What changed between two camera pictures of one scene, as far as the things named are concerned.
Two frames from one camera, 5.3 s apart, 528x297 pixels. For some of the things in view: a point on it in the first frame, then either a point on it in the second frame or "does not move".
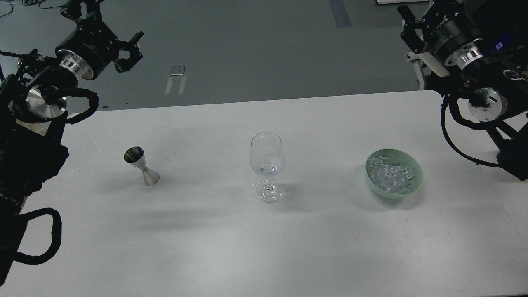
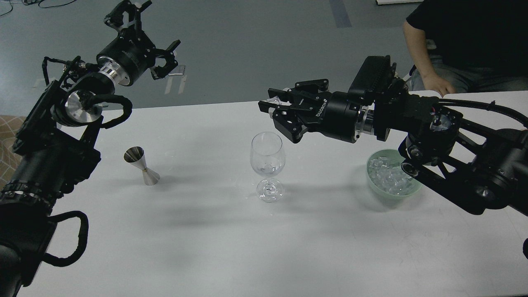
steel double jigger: [135, 156] does not move
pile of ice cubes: [389, 177] does not move
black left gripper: [90, 49] → [131, 50]
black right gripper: [455, 31] → [337, 113]
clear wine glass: [267, 158] does not move
